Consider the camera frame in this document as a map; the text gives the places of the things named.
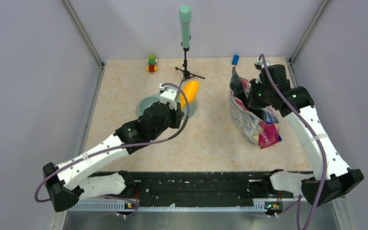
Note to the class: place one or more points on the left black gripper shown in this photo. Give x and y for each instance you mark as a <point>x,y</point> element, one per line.
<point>178,115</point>

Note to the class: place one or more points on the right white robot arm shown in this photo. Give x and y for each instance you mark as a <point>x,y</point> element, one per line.
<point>332,177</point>

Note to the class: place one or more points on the yellow plastic scoop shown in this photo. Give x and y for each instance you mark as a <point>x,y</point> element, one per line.
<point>190,91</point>

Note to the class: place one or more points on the black tripod microphone stand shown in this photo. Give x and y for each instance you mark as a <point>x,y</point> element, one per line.
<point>187,75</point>

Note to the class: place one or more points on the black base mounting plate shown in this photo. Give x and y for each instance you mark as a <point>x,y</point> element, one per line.
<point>200,189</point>

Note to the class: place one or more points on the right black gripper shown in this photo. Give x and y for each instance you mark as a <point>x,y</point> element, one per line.
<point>253,103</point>

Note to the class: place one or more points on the colourful toy block figure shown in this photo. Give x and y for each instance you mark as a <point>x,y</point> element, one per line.
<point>152,64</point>

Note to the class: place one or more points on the blue block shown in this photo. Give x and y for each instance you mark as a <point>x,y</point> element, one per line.
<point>235,60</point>

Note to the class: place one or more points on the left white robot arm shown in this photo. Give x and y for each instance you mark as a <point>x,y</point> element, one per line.
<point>75,180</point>

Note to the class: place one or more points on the grey cable duct strip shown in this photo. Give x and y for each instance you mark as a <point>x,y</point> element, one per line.
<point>119,206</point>

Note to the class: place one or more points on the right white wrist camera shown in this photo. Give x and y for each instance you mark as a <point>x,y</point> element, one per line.
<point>259,64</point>

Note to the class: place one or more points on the green double pet bowl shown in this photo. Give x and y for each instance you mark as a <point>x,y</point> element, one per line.
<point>148,101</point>

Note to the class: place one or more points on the green microphone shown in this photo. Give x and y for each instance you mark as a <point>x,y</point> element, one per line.
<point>185,17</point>

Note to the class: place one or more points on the cat food bag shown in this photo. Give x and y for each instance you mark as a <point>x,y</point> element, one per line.
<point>260,126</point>

